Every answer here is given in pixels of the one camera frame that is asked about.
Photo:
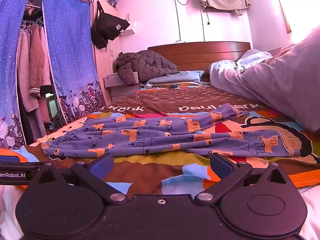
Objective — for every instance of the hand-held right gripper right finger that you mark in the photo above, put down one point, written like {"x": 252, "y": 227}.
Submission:
{"x": 221, "y": 166}

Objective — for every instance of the wooden headboard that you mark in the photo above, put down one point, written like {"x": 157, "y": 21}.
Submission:
{"x": 200, "y": 55}

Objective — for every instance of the blue dotted wardrobe curtain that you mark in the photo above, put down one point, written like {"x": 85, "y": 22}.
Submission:
{"x": 8, "y": 67}
{"x": 70, "y": 55}

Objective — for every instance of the blue printed pants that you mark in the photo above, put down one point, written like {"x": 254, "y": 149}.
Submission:
{"x": 150, "y": 135}

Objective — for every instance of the brown quilted jacket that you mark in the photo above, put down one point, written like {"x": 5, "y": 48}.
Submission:
{"x": 145, "y": 65}

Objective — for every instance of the colourful printed bedsheet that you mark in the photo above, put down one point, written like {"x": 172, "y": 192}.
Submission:
{"x": 162, "y": 166}

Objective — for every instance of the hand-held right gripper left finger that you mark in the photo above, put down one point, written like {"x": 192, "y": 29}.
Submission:
{"x": 101, "y": 166}

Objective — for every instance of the light blue pillow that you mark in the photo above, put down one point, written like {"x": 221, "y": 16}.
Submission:
{"x": 175, "y": 77}

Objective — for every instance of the beige fleece coat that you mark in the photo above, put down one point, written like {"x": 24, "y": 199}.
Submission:
{"x": 23, "y": 67}

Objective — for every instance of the framed wall picture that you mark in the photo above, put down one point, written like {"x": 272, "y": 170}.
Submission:
{"x": 286, "y": 17}

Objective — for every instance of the black tote bag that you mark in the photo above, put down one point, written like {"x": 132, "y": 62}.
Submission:
{"x": 107, "y": 30}

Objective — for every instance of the white nightstand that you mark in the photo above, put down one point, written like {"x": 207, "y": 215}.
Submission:
{"x": 120, "y": 92}

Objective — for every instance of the pink jacket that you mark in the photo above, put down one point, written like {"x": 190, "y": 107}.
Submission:
{"x": 38, "y": 62}

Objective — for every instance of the grey duvet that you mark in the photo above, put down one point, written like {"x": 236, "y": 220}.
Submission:
{"x": 275, "y": 85}

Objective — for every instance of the light wooden wardrobe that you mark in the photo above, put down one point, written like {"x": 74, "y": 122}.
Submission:
{"x": 105, "y": 60}

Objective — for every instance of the white wall box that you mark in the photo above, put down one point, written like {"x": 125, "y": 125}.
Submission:
{"x": 131, "y": 27}

